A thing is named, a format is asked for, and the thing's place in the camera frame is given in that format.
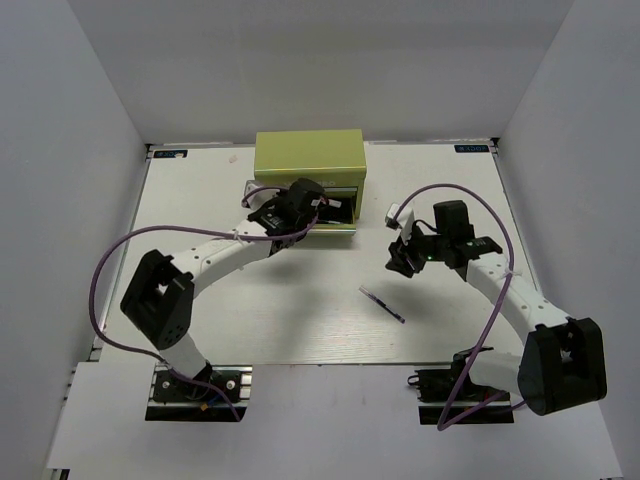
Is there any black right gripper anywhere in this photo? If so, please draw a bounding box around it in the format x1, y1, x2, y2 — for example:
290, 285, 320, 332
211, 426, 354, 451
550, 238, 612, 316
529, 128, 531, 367
386, 220, 450, 278

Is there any red gel pen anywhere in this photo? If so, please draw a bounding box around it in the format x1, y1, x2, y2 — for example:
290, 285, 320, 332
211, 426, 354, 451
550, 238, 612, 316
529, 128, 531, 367
319, 197, 342, 208

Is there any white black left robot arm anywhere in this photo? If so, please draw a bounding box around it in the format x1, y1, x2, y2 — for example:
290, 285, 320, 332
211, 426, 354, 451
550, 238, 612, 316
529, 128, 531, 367
120, 178, 328, 399

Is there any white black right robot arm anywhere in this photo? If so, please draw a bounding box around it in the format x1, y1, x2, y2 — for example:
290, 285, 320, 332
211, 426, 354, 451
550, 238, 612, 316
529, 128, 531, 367
385, 200, 607, 416

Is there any purple gel pen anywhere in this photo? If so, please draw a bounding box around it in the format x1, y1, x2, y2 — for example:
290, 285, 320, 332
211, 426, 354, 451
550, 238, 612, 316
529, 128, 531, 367
359, 286, 406, 324

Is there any green metal tool chest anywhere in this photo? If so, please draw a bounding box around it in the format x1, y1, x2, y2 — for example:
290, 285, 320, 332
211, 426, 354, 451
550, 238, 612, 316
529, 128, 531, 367
254, 129, 367, 221

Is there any right blue table label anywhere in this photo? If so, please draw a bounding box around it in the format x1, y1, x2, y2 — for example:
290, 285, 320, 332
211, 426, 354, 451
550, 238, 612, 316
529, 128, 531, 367
454, 144, 490, 153

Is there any blue table label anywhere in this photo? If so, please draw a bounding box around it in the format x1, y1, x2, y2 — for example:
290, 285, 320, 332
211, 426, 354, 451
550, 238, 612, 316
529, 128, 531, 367
153, 149, 188, 159
454, 144, 490, 153

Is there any left blue table label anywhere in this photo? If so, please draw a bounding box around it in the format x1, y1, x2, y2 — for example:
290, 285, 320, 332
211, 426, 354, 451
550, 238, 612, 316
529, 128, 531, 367
153, 149, 188, 159

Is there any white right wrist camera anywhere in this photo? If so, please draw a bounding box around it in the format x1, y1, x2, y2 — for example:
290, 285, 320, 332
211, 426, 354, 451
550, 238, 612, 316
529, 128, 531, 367
385, 203, 415, 245

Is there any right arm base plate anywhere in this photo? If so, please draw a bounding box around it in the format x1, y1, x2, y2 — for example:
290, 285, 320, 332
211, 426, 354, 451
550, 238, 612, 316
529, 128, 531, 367
407, 366, 514, 426

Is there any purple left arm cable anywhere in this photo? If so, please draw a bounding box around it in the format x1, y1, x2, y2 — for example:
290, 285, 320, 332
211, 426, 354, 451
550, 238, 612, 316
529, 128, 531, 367
88, 184, 321, 422

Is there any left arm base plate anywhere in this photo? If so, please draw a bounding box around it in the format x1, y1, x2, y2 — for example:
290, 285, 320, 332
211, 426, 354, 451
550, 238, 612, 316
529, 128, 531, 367
145, 366, 253, 423

